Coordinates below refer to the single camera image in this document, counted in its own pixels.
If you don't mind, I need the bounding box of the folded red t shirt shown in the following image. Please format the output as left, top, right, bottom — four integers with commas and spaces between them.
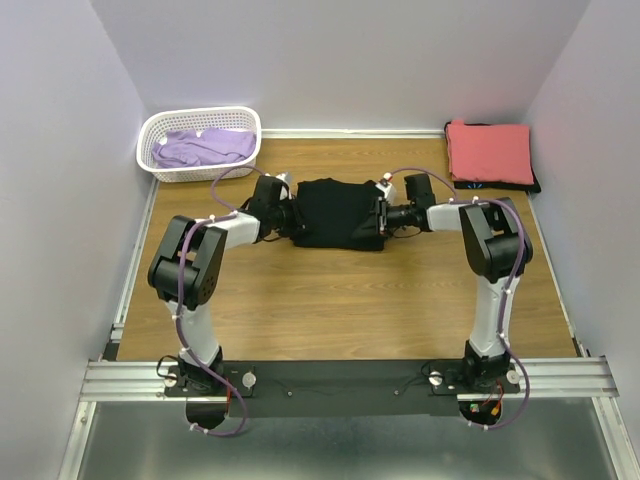
445, 118, 534, 186

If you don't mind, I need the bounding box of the white plastic laundry basket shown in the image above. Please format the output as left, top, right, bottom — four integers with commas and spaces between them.
136, 106, 262, 183

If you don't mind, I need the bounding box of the purple t shirt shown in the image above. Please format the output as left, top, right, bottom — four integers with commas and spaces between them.
151, 127, 257, 169

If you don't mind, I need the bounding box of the folded black t shirt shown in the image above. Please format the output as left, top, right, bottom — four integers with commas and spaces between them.
443, 121, 543, 195

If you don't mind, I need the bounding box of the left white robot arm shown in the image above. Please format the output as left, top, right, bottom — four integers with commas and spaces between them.
147, 173, 303, 396

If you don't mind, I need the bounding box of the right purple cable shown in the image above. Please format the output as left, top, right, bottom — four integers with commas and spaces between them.
382, 166, 535, 361

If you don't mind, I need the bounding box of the black t shirt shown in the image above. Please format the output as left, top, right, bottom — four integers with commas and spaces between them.
292, 178, 385, 252
443, 121, 543, 195

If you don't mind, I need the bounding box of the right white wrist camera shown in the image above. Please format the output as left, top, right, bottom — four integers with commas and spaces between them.
376, 177, 397, 204

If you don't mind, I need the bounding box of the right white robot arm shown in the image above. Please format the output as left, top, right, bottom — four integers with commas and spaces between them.
374, 171, 533, 392

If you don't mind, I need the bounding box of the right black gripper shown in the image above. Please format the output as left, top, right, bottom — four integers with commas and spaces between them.
350, 196, 415, 242

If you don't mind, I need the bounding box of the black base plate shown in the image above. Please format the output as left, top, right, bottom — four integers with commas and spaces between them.
156, 359, 526, 429

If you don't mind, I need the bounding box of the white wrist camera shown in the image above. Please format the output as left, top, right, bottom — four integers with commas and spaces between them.
276, 172, 293, 200
376, 177, 397, 204

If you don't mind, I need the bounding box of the aluminium frame rail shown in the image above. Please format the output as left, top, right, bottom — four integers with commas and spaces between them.
80, 361, 166, 402

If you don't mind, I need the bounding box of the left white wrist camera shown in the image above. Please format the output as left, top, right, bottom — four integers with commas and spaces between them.
276, 172, 293, 200

